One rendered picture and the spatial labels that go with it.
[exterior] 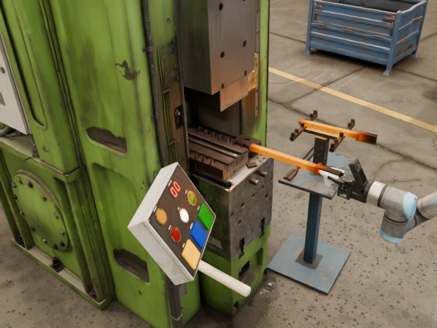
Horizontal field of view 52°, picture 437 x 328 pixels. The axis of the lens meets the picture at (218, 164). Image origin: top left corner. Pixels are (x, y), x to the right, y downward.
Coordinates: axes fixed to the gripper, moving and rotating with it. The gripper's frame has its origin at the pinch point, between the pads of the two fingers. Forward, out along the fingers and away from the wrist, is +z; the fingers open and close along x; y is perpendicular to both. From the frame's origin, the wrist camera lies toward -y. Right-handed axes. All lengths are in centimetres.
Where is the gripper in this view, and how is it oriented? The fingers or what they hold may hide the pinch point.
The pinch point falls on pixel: (322, 169)
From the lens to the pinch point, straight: 186.6
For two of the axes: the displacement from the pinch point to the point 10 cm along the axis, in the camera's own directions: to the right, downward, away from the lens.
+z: -8.0, -3.3, 5.1
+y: 0.2, 8.3, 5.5
